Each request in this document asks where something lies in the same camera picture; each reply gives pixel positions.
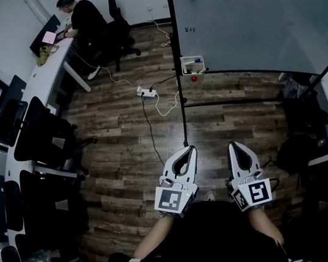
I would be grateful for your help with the black office chair with headrest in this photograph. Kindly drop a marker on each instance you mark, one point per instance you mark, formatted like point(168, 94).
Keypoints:
point(118, 29)

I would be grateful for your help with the black capped whiteboard marker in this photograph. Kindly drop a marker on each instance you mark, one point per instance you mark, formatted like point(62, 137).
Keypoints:
point(204, 70)

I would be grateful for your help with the olive green bag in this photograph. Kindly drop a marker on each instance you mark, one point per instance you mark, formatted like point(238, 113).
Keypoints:
point(44, 55)

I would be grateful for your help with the person's shoe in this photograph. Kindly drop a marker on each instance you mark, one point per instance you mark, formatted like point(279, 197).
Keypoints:
point(210, 195)

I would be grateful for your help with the black backpack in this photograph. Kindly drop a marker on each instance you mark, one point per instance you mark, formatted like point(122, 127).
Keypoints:
point(297, 152)

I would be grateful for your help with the dark garment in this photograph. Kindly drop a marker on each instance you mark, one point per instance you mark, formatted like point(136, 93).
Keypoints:
point(303, 111)

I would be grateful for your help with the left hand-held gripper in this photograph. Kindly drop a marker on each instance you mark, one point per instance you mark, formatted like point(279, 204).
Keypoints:
point(175, 201)

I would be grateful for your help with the long white curved desk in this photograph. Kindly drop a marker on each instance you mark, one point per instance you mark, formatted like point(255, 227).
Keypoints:
point(47, 75)

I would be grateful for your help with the person's black shirt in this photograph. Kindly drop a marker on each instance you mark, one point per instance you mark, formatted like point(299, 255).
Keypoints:
point(206, 244)

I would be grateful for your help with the person's right forearm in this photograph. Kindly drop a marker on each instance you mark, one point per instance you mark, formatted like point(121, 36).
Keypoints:
point(263, 224)

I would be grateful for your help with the white power strip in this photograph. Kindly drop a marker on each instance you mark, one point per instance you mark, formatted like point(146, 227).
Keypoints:
point(146, 92)

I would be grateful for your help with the black mesh office chair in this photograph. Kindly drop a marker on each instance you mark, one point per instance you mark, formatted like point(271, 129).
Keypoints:
point(41, 134)
point(39, 242)
point(45, 201)

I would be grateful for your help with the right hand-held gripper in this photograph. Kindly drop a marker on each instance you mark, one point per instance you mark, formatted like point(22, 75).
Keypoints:
point(255, 193)

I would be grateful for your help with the red round magnet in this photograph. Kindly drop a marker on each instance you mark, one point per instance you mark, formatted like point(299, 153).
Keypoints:
point(194, 79)

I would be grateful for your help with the white marker tray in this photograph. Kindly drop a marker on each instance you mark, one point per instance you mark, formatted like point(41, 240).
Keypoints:
point(193, 70)

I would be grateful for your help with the white wall socket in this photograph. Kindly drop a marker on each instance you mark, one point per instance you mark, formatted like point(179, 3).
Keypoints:
point(149, 8)

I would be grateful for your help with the pink laptop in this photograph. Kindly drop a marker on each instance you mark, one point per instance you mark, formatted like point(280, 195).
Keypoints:
point(50, 38)

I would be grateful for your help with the glass whiteboard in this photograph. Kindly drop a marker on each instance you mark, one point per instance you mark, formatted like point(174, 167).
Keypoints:
point(258, 26)

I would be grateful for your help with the person's left forearm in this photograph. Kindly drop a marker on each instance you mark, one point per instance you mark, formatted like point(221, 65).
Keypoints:
point(153, 237)

